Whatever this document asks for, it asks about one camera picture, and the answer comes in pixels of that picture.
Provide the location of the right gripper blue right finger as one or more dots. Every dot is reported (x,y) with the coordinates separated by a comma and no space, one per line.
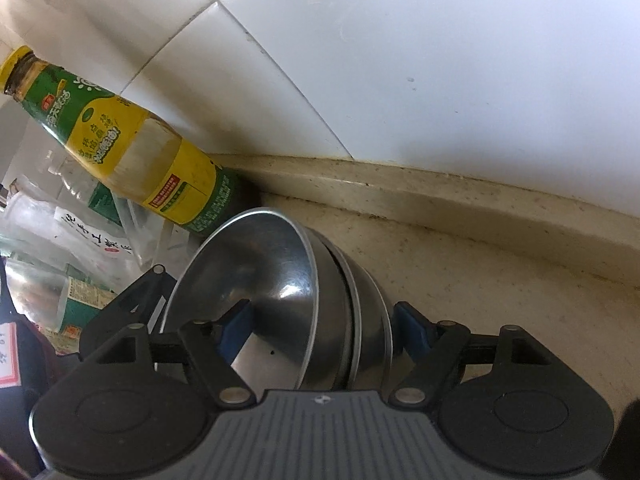
(418,336)

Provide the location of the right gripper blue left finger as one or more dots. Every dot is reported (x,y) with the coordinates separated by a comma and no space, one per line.
(222,338)

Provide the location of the steel bowl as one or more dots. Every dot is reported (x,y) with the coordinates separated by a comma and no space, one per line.
(382,329)
(365,329)
(301,332)

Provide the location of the purple label clear bottle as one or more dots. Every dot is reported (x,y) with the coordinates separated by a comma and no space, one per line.
(53,300)

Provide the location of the green yellow label sauce bottle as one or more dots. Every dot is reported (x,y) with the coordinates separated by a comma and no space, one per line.
(126,147)

